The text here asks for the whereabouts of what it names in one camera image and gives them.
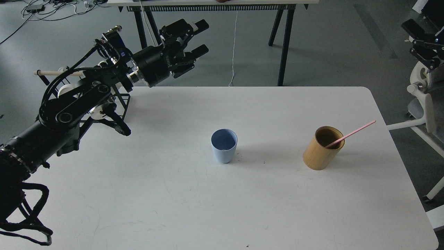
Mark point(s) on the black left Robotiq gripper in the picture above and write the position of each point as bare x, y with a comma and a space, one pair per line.
155, 64

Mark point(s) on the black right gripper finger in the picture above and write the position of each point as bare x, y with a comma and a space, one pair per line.
427, 48

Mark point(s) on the pink chopstick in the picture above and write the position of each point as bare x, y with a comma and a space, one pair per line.
331, 145

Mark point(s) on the light blue cup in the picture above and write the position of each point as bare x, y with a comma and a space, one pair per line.
224, 143

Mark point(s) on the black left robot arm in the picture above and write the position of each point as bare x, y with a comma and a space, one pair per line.
71, 103

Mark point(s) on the wooden rack dowel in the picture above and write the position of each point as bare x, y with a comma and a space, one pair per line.
56, 73

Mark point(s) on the white mug with face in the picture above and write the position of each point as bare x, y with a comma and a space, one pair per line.
69, 92

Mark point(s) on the bamboo cylinder holder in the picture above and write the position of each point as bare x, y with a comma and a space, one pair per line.
318, 155

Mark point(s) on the black wire mug rack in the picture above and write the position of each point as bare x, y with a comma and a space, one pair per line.
121, 99

